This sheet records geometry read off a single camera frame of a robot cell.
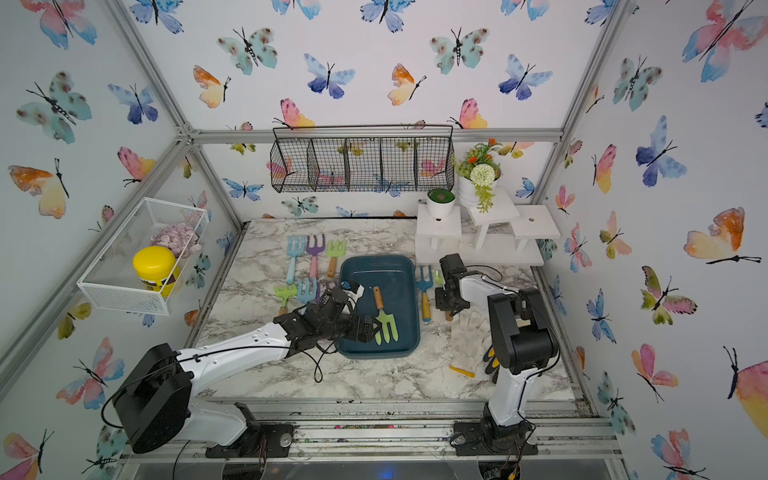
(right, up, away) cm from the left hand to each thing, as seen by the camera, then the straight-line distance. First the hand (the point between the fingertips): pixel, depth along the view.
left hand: (374, 322), depth 83 cm
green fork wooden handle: (+3, -1, +11) cm, 11 cm away
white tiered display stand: (+46, +26, +35) cm, 63 cm away
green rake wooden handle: (+22, +9, +22) cm, 32 cm away
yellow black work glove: (+28, -7, +8) cm, 30 cm away
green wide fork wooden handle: (-17, +19, +31) cm, 41 cm away
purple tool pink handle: (-20, +6, +19) cm, 28 cm away
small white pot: (+20, +35, +13) cm, 43 cm away
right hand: (+24, +4, +16) cm, 29 cm away
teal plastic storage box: (+7, +10, +22) cm, 25 cm away
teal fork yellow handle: (+16, +8, +19) cm, 26 cm away
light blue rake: (-24, +5, +18) cm, 30 cm away
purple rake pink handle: (-25, +20, +32) cm, 45 cm away
